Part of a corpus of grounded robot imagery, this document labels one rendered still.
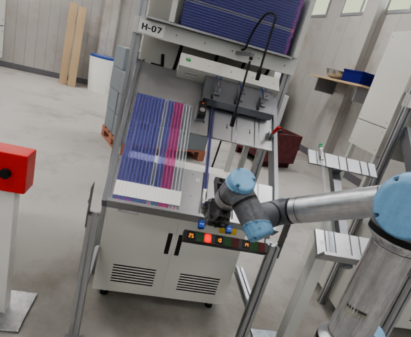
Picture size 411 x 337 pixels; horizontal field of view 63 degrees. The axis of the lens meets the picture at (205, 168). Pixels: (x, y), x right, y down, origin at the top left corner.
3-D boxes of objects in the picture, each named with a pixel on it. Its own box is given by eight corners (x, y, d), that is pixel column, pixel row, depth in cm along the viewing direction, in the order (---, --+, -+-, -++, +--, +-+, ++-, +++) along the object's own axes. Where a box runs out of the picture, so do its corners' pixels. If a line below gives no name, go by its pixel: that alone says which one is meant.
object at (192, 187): (270, 230, 139) (274, 228, 136) (107, 201, 126) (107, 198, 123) (270, 188, 148) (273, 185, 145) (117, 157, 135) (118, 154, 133)
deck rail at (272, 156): (272, 235, 141) (279, 231, 135) (268, 235, 140) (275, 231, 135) (271, 101, 175) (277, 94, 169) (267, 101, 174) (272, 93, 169)
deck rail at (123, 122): (106, 206, 128) (107, 200, 123) (101, 206, 127) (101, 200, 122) (140, 68, 162) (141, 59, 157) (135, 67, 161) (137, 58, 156)
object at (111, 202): (268, 235, 140) (276, 230, 134) (106, 206, 128) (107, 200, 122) (268, 232, 141) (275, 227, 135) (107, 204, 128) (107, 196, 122)
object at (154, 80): (268, 156, 158) (272, 150, 154) (126, 124, 146) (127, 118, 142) (268, 101, 174) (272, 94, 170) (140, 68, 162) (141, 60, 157)
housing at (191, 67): (266, 108, 173) (279, 91, 161) (173, 85, 164) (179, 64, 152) (266, 96, 177) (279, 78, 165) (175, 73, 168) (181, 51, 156)
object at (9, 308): (17, 333, 145) (35, 165, 121) (-45, 327, 140) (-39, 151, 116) (37, 295, 167) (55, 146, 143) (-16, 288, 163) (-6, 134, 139)
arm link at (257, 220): (287, 227, 93) (268, 191, 96) (264, 234, 85) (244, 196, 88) (267, 238, 97) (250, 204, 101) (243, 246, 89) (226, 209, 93)
